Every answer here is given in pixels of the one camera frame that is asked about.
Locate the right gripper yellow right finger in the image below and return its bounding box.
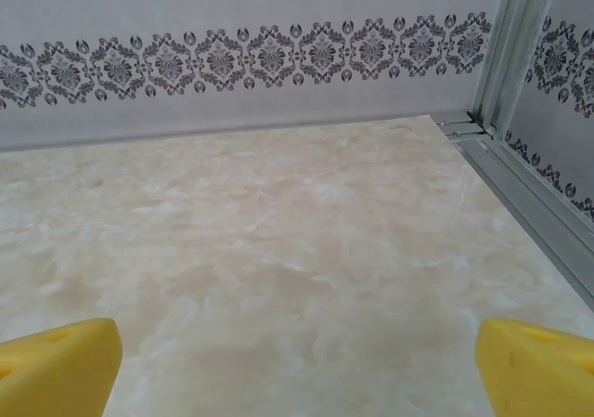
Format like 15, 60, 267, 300
473, 316, 594, 417

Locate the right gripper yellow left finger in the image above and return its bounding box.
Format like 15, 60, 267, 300
0, 317, 124, 417

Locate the aluminium side frame rail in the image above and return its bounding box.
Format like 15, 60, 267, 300
438, 117, 594, 277

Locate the aluminium right rear frame post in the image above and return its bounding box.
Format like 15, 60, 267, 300
466, 0, 565, 137

